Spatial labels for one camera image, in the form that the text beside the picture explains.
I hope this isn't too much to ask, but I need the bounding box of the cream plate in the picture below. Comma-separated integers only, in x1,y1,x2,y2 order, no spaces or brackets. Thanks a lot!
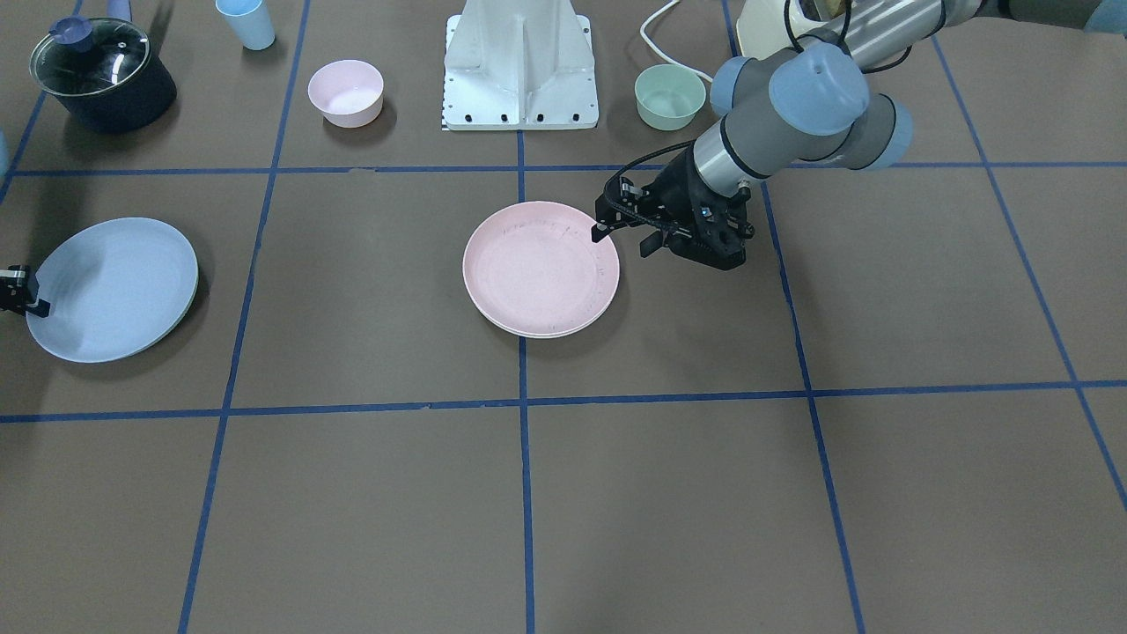
478,306,607,340

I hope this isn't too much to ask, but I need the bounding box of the white toaster cable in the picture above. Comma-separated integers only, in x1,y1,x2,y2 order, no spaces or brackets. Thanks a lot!
639,0,718,82

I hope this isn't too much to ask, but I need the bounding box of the green bowl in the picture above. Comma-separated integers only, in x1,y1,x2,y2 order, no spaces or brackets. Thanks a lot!
633,64,708,131

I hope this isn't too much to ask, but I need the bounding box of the dark blue lidded pot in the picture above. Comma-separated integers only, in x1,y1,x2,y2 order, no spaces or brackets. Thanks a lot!
28,1,178,134

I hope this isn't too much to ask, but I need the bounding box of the pink plate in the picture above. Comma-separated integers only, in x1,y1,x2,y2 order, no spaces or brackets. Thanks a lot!
461,200,621,314

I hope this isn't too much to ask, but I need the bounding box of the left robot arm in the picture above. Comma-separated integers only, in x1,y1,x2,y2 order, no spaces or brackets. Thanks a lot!
589,1,1124,270

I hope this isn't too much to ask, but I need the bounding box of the cream toaster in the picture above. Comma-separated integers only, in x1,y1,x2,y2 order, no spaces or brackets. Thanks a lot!
735,1,844,59

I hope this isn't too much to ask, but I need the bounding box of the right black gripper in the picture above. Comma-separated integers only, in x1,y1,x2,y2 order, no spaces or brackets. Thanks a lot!
1,265,51,318

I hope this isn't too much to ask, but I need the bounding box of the pink bowl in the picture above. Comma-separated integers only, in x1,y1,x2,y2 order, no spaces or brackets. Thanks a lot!
307,59,387,130

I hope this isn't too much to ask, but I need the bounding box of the blue plate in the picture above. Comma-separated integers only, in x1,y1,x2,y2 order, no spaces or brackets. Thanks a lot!
26,217,199,364

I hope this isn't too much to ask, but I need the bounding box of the light blue cup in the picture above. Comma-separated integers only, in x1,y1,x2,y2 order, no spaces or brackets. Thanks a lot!
215,0,276,51

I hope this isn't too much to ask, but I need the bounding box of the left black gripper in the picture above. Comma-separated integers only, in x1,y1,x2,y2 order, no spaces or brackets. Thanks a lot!
589,145,755,270

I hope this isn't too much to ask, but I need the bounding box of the white camera mast base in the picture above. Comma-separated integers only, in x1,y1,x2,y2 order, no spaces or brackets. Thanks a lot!
440,1,600,131

